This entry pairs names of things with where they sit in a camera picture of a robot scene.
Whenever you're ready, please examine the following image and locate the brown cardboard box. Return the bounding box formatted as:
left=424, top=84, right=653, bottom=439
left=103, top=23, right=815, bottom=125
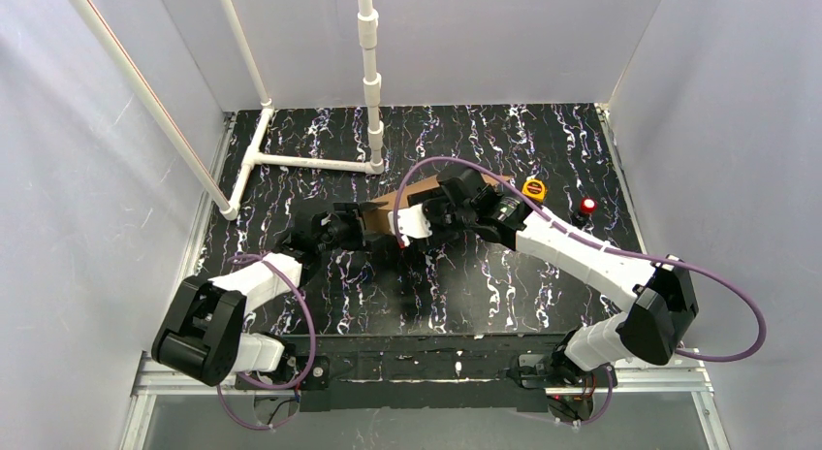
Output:
left=364, top=173, right=498, bottom=242

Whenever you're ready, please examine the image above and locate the aluminium rail frame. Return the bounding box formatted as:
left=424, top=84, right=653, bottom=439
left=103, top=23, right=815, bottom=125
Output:
left=120, top=348, right=730, bottom=449

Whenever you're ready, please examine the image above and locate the white pvc pipe frame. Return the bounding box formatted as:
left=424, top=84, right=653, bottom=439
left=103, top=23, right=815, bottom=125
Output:
left=57, top=0, right=387, bottom=222

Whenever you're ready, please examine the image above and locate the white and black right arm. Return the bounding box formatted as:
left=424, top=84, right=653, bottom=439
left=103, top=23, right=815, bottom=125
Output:
left=416, top=164, right=699, bottom=373

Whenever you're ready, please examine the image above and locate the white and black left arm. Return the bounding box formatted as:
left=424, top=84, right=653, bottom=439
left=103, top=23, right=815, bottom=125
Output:
left=150, top=203, right=376, bottom=386

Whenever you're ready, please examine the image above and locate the red emergency stop button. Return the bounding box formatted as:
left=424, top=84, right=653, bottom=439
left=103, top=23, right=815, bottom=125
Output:
left=572, top=197, right=597, bottom=229

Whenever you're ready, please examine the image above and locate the yellow tape measure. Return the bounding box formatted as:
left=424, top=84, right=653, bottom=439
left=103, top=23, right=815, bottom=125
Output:
left=522, top=178, right=548, bottom=204

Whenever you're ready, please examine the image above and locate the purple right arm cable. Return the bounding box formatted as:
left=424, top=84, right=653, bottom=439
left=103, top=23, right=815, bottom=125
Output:
left=392, top=156, right=768, bottom=429

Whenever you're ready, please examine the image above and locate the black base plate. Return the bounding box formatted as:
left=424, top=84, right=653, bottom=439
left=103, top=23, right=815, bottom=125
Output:
left=234, top=334, right=619, bottom=415

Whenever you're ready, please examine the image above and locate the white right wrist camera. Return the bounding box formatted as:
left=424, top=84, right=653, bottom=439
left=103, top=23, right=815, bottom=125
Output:
left=387, top=204, right=433, bottom=240

